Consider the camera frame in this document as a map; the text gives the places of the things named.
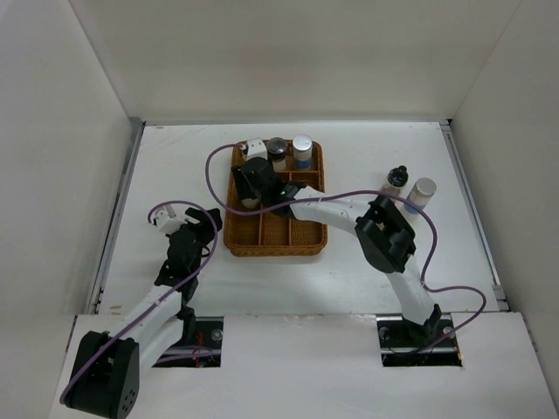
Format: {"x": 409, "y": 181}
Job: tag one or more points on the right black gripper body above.
{"x": 263, "y": 198}

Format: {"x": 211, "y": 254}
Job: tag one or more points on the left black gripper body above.
{"x": 202, "y": 237}

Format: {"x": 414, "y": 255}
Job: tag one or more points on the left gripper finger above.
{"x": 204, "y": 223}
{"x": 168, "y": 226}

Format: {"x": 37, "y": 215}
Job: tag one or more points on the black cap pepper jar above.
{"x": 250, "y": 203}

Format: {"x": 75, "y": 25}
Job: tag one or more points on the black cap salt grinder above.
{"x": 276, "y": 152}

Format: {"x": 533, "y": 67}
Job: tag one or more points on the silver cap blue label bottle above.
{"x": 302, "y": 151}

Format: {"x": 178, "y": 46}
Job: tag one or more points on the small black cap bottle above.
{"x": 395, "y": 181}

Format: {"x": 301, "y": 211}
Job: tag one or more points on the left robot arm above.
{"x": 161, "y": 330}

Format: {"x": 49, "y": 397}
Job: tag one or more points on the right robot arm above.
{"x": 385, "y": 237}

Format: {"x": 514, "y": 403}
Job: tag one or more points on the brown wicker divided tray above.
{"x": 268, "y": 235}

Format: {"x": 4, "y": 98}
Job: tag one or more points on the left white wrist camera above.
{"x": 165, "y": 211}

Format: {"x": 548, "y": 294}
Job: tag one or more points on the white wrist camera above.
{"x": 254, "y": 148}
{"x": 165, "y": 211}

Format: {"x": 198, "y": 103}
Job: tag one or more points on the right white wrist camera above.
{"x": 254, "y": 148}

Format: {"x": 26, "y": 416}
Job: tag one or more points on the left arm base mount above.
{"x": 200, "y": 346}

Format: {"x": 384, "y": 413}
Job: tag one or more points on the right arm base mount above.
{"x": 400, "y": 347}

